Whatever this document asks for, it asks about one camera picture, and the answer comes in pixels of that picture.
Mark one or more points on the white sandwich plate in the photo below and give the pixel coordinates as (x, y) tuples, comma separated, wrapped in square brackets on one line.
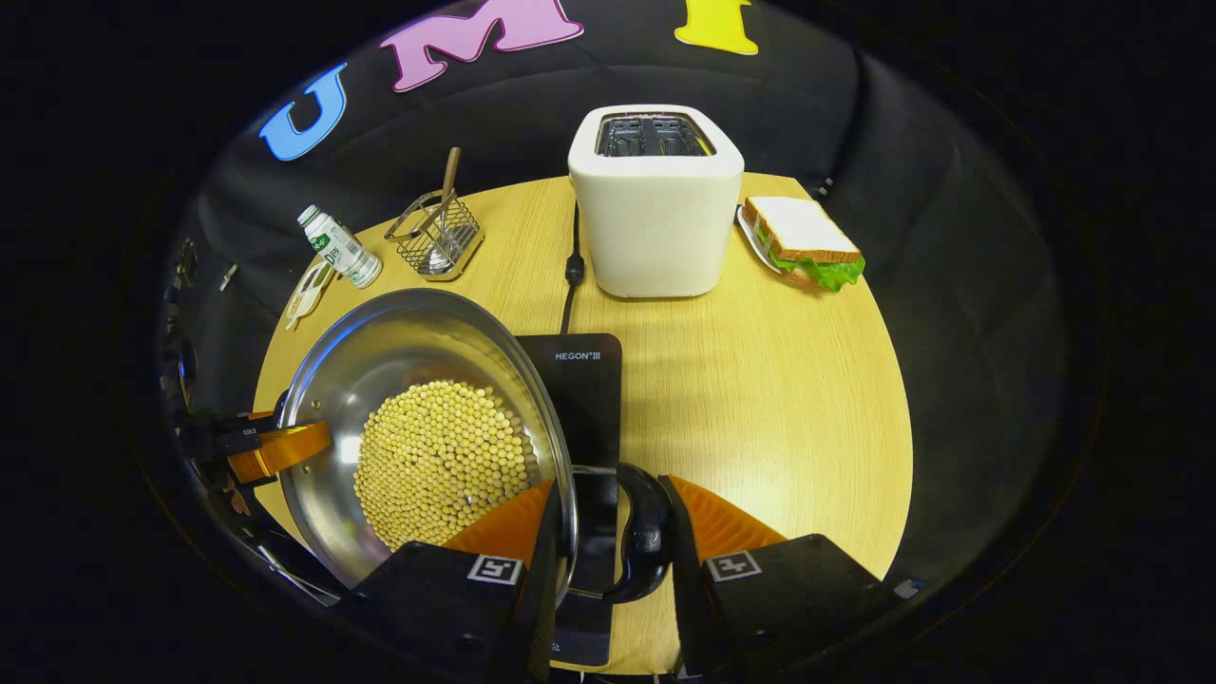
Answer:
[(752, 242)]

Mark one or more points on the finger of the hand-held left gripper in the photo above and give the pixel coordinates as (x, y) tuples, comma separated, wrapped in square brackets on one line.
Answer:
[(280, 446)]

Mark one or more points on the white divided bean dish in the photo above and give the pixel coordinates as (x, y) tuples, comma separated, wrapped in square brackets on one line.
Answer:
[(309, 294)]

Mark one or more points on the white drink bottle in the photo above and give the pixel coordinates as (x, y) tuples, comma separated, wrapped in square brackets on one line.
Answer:
[(342, 252)]

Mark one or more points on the stainless steel pot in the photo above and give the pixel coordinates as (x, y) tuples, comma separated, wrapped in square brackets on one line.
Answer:
[(380, 351)]

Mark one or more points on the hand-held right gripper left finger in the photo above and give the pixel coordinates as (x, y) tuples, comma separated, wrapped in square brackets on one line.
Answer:
[(534, 627)]

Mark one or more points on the pile of yellow soybeans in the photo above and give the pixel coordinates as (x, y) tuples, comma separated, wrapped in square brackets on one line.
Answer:
[(437, 465)]

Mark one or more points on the white toaster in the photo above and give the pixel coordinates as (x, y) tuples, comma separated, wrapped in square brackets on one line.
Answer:
[(655, 228)]

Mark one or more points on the black induction cooktop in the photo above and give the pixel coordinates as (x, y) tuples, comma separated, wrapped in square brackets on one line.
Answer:
[(584, 399)]

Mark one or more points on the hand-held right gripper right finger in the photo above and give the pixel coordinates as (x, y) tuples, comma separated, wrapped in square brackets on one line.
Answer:
[(698, 617)]

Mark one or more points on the lettuce sandwich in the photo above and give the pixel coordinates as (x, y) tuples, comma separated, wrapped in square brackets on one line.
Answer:
[(803, 237)]

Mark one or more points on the metal cloth clip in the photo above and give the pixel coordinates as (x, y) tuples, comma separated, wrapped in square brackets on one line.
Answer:
[(228, 276)]

